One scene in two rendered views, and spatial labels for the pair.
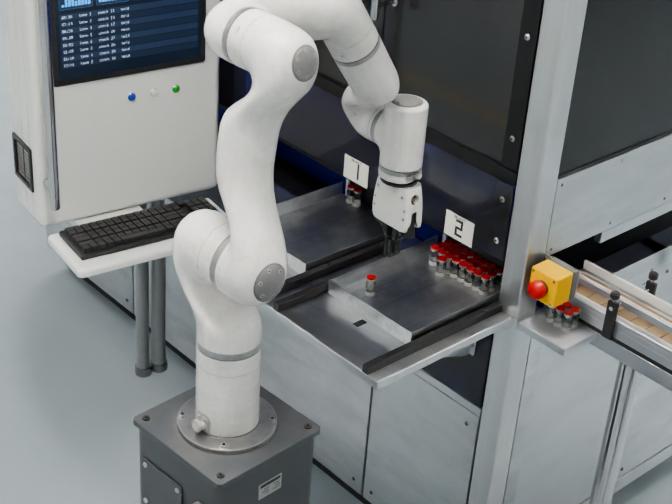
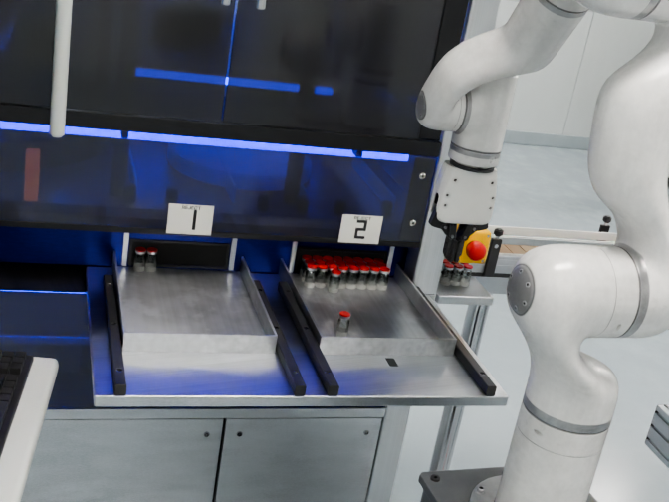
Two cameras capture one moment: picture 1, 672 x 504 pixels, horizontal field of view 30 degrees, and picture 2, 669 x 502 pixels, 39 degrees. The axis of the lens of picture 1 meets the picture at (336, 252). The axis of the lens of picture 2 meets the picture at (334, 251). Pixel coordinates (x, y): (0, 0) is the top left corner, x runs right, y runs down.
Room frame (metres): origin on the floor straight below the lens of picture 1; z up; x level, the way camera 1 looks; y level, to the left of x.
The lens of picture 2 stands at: (1.73, 1.37, 1.67)
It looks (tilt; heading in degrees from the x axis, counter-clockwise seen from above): 22 degrees down; 295
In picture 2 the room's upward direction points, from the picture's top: 10 degrees clockwise
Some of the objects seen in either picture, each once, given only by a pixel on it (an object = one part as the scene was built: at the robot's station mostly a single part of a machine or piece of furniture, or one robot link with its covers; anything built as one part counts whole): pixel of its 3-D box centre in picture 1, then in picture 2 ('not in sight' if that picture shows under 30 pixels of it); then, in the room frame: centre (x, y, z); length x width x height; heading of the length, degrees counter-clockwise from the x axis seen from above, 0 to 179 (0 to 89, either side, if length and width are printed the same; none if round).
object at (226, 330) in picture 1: (219, 279); (567, 332); (1.91, 0.21, 1.16); 0.19 x 0.12 x 0.24; 45
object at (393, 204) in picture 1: (397, 198); (466, 189); (2.19, -0.11, 1.21); 0.10 x 0.08 x 0.11; 43
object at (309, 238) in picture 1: (324, 226); (189, 299); (2.62, 0.03, 0.90); 0.34 x 0.26 x 0.04; 133
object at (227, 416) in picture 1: (228, 383); (550, 466); (1.89, 0.18, 0.95); 0.19 x 0.19 x 0.18
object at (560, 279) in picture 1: (552, 282); (467, 241); (2.27, -0.46, 1.00); 0.08 x 0.07 x 0.07; 133
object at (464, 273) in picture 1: (458, 269); (346, 277); (2.45, -0.28, 0.90); 0.18 x 0.02 x 0.05; 44
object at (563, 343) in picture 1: (561, 328); (454, 286); (2.29, -0.50, 0.87); 0.14 x 0.13 x 0.02; 133
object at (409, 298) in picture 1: (424, 287); (361, 304); (2.37, -0.20, 0.90); 0.34 x 0.26 x 0.04; 134
